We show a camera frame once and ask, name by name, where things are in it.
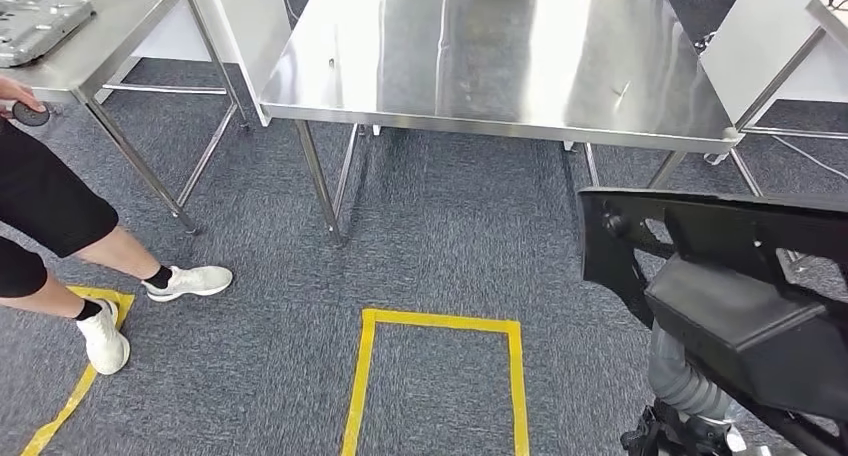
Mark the white divider panel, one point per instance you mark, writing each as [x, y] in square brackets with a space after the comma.
[245, 29]
[755, 36]

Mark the grey metal panel part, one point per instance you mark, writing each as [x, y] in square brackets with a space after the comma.
[40, 29]

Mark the person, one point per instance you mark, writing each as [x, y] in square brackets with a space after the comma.
[46, 201]

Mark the stainless steel table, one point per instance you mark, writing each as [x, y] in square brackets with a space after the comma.
[497, 55]
[119, 22]
[828, 22]

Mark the person's left hand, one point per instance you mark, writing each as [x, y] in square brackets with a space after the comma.
[18, 94]

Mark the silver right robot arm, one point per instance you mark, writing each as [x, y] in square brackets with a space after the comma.
[682, 387]

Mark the yellow floor tape square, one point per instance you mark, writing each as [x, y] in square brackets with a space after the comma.
[79, 387]

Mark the black plastic plate bracket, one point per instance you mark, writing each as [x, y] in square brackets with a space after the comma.
[742, 320]

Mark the black round disc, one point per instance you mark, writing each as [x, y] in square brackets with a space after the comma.
[32, 116]

